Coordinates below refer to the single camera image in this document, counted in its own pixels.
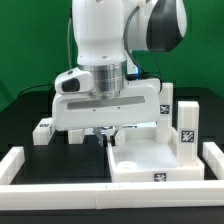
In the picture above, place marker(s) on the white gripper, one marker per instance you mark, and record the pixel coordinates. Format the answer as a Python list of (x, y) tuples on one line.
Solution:
[(137, 103)]

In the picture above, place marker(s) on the white desk tabletop tray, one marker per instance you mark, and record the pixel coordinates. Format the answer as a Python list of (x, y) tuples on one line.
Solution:
[(138, 157)]

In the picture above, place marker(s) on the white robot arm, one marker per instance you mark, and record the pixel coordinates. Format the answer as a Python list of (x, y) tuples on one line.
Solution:
[(99, 92)]

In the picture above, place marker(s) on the white U-shaped obstacle fence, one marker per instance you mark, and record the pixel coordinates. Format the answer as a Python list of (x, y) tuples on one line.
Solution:
[(101, 195)]

